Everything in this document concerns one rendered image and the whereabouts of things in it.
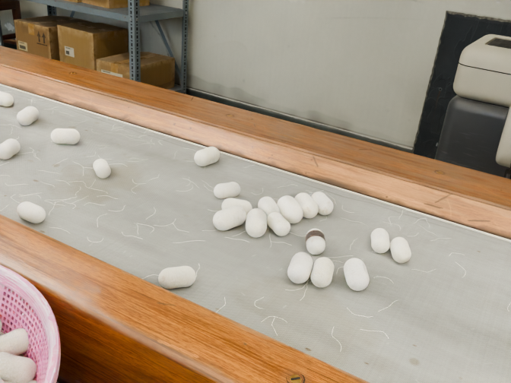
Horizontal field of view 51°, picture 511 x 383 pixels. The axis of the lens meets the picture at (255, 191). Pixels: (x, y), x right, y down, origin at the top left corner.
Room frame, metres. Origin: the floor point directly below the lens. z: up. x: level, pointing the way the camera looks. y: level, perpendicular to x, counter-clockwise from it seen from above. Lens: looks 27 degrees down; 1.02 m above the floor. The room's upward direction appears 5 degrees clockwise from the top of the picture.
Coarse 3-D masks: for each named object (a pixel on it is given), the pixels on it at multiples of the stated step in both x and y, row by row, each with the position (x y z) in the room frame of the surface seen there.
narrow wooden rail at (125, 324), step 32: (0, 224) 0.40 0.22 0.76; (0, 256) 0.35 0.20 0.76; (32, 256) 0.36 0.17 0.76; (64, 256) 0.36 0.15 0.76; (64, 288) 0.32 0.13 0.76; (96, 288) 0.32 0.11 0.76; (128, 288) 0.33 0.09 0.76; (160, 288) 0.33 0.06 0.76; (64, 320) 0.31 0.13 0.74; (96, 320) 0.29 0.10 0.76; (128, 320) 0.29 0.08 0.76; (160, 320) 0.29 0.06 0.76; (192, 320) 0.30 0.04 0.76; (224, 320) 0.30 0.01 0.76; (64, 352) 0.31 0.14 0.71; (96, 352) 0.29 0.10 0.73; (128, 352) 0.28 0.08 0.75; (160, 352) 0.27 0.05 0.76; (192, 352) 0.27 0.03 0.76; (224, 352) 0.27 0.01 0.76; (256, 352) 0.27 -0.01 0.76; (288, 352) 0.27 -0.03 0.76
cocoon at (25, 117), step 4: (24, 108) 0.71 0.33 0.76; (28, 108) 0.71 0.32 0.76; (32, 108) 0.71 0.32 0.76; (20, 112) 0.69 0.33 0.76; (24, 112) 0.69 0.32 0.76; (28, 112) 0.70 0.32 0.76; (32, 112) 0.70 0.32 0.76; (36, 112) 0.71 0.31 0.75; (20, 116) 0.69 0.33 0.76; (24, 116) 0.69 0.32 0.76; (28, 116) 0.69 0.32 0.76; (32, 116) 0.70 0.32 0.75; (36, 116) 0.71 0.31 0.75; (20, 120) 0.69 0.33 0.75; (24, 120) 0.69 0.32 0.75; (28, 120) 0.69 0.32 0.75; (32, 120) 0.70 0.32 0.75; (24, 124) 0.69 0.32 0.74; (28, 124) 0.69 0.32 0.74
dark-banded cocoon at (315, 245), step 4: (308, 232) 0.45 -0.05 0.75; (312, 236) 0.44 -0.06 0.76; (316, 236) 0.44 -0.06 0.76; (308, 240) 0.44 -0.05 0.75; (312, 240) 0.43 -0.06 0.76; (316, 240) 0.43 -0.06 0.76; (320, 240) 0.43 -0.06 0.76; (324, 240) 0.44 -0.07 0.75; (308, 244) 0.43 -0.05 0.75; (312, 244) 0.43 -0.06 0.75; (316, 244) 0.43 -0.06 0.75; (320, 244) 0.43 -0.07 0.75; (324, 244) 0.43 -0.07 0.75; (308, 248) 0.43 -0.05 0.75; (312, 248) 0.43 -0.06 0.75; (316, 248) 0.43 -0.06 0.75; (320, 248) 0.43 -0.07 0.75; (324, 248) 0.43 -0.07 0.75; (312, 252) 0.43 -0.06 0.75; (316, 252) 0.43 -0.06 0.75; (320, 252) 0.43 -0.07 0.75
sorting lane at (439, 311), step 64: (0, 128) 0.68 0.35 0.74; (128, 128) 0.72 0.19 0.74; (0, 192) 0.50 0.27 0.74; (64, 192) 0.51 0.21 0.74; (128, 192) 0.53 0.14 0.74; (192, 192) 0.54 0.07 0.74; (256, 192) 0.56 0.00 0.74; (128, 256) 0.40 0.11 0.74; (192, 256) 0.41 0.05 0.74; (256, 256) 0.42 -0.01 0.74; (320, 256) 0.43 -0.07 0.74; (384, 256) 0.44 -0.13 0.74; (448, 256) 0.45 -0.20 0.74; (256, 320) 0.33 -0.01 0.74; (320, 320) 0.34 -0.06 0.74; (384, 320) 0.35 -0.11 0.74; (448, 320) 0.36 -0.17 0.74
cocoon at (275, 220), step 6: (270, 216) 0.48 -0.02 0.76; (276, 216) 0.47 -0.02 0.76; (282, 216) 0.48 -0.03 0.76; (270, 222) 0.47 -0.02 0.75; (276, 222) 0.46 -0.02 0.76; (282, 222) 0.46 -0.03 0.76; (288, 222) 0.47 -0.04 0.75; (276, 228) 0.46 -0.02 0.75; (282, 228) 0.46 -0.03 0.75; (288, 228) 0.46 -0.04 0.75; (282, 234) 0.46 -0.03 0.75
